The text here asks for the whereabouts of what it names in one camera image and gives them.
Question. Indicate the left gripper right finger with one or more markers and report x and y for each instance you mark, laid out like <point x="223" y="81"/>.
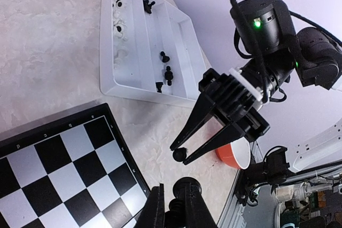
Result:
<point x="197" y="214"/>

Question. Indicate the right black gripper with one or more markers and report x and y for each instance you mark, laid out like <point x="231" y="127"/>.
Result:
<point x="227" y="100"/>

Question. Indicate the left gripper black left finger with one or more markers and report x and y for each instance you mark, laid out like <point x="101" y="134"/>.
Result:
<point x="153" y="212"/>

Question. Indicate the black pawn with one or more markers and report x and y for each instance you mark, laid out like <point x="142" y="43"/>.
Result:
<point x="180" y="154"/>

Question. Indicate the black grey chessboard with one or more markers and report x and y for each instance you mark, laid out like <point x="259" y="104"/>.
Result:
<point x="73" y="172"/>

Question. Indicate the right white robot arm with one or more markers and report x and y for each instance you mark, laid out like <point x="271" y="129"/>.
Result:
<point x="273" y="50"/>

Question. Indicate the black chess pieces pile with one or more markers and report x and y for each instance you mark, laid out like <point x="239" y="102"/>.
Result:
<point x="158" y="31"/>

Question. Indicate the white chess pieces pile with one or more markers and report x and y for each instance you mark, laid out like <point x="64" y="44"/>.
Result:
<point x="119" y="30"/>

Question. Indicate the white orange bowl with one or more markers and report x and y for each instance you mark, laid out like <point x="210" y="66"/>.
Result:
<point x="236" y="154"/>

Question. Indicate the white plastic piece tray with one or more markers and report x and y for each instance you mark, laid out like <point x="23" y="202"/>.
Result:
<point x="148" y="50"/>

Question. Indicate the aluminium front rail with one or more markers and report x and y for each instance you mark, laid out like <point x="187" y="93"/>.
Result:
<point x="232" y="213"/>

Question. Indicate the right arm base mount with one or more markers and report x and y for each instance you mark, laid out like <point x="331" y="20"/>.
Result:
<point x="272" y="170"/>

